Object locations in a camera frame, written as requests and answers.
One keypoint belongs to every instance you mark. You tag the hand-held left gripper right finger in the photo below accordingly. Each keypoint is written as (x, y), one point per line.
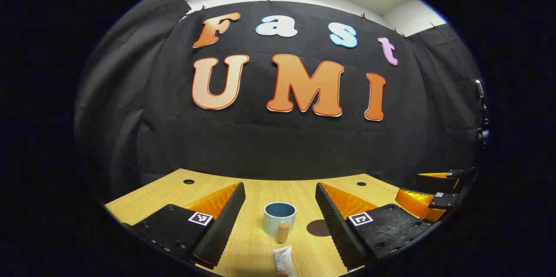
(336, 229)

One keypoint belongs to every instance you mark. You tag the black backdrop cloth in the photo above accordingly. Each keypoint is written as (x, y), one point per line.
(282, 146)

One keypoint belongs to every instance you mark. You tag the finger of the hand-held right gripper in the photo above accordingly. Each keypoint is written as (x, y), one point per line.
(412, 201)
(434, 181)

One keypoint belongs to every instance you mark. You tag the white toothpaste tube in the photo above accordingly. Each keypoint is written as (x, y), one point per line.
(284, 259)

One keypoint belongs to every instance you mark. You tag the brown round coaster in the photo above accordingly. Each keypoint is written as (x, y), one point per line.
(317, 228)

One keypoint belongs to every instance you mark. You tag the wooden desktop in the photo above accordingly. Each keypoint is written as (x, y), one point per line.
(256, 251)

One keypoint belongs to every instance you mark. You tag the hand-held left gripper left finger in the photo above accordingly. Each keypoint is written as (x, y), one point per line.
(221, 229)

